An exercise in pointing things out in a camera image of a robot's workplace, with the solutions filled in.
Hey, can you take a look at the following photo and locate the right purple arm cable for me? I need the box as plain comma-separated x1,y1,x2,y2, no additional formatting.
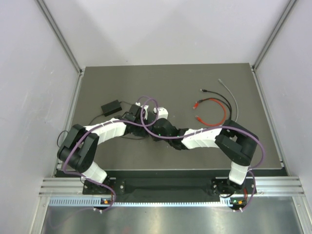
140,104,267,212

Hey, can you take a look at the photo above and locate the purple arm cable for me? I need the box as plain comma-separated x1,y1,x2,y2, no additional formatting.
60,95,159,212
140,104,267,212

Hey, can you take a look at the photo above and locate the slotted grey cable duct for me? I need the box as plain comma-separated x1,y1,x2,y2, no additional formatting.
49,197,244,208

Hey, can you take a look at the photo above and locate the left aluminium frame post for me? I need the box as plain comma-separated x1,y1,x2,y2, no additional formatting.
34,0,85,74

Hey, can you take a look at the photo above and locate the aluminium frame post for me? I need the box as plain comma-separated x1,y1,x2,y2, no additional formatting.
251,0,299,71
34,0,85,74

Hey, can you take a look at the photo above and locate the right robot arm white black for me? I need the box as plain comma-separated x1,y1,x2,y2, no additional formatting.
148,118,259,193

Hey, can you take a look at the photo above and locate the right aluminium frame post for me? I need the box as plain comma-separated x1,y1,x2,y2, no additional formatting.
251,0,299,71

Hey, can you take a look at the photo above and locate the red ethernet cable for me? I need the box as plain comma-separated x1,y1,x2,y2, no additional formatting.
193,97,228,127

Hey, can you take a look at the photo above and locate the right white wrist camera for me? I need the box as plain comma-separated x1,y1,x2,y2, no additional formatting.
153,107,169,119

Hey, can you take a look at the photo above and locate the aluminium front rail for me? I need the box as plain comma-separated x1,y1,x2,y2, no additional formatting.
39,176,304,196

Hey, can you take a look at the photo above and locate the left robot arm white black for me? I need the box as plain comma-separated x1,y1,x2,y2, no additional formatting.
57,118,148,194

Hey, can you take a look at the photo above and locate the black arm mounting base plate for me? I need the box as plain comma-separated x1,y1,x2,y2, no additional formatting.
82,169,256,203

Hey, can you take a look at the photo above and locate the black power adapter brick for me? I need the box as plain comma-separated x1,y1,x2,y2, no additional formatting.
101,99,122,117

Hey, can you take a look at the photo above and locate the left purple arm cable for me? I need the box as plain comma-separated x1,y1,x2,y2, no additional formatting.
60,95,159,212

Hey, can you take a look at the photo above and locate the black ethernet cable short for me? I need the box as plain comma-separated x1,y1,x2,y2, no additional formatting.
193,97,232,119

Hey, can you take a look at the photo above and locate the grey ethernet cable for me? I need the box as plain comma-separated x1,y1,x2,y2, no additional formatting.
217,78,239,122

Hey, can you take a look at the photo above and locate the black ethernet cable long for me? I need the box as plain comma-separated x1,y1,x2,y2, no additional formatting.
200,89,233,119

